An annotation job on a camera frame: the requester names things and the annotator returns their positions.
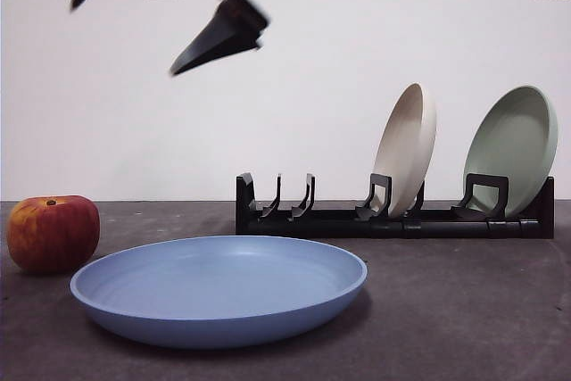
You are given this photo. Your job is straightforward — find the blue plate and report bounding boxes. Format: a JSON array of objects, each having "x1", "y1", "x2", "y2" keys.
[{"x1": 69, "y1": 235, "x2": 369, "y2": 351}]

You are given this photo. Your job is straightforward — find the red yellow apple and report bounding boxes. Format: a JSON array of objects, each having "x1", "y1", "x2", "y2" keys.
[{"x1": 7, "y1": 195, "x2": 101, "y2": 275}]

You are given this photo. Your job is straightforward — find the beige plate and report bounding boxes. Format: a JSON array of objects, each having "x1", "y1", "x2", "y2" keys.
[{"x1": 371, "y1": 82, "x2": 438, "y2": 219}]

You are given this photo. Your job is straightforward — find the black plate rack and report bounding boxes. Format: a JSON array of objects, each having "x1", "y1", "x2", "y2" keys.
[{"x1": 235, "y1": 171, "x2": 556, "y2": 241}]

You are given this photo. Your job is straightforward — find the green plate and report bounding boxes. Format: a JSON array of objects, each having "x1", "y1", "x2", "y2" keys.
[{"x1": 462, "y1": 84, "x2": 559, "y2": 219}]

